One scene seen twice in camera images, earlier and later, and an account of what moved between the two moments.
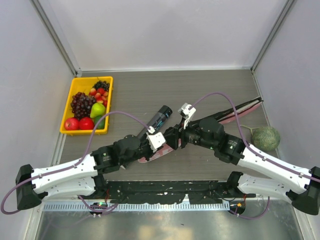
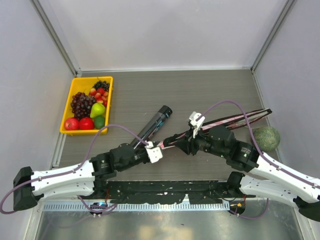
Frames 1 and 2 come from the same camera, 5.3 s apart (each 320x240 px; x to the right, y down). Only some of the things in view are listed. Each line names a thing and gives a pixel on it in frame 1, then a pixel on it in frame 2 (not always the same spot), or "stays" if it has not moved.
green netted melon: [265, 138] stays
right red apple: [86, 123] stays
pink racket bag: [223, 117] -> [233, 122]
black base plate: [167, 192] stays
